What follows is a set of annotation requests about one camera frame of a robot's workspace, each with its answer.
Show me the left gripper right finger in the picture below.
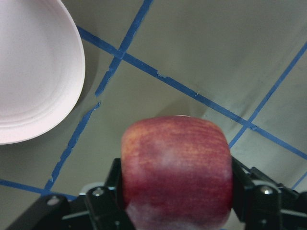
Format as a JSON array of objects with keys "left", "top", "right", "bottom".
[{"left": 229, "top": 157, "right": 307, "bottom": 230}]

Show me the red apple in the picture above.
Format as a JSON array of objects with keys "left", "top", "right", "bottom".
[{"left": 121, "top": 115, "right": 233, "bottom": 230}]

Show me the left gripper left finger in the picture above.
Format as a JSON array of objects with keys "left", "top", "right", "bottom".
[{"left": 8, "top": 158, "right": 134, "bottom": 230}]

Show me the pink plate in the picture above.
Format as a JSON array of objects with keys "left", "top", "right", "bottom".
[{"left": 0, "top": 0, "right": 85, "bottom": 145}]

